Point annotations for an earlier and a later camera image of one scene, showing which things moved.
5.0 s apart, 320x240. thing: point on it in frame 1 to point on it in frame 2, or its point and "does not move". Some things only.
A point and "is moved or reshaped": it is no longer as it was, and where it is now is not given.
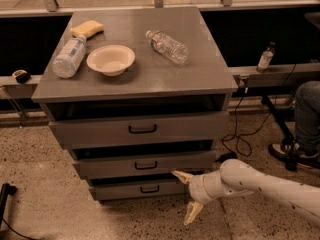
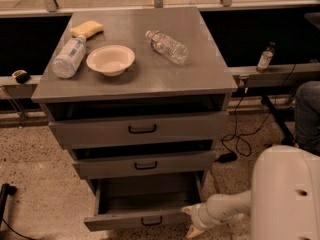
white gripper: [197, 189] to [199, 216]
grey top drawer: [140, 130] does not move
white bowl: [111, 60] does not move
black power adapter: [224, 157] does not move
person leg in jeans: [307, 115] does not move
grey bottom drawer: [113, 192] is moved or reshaped
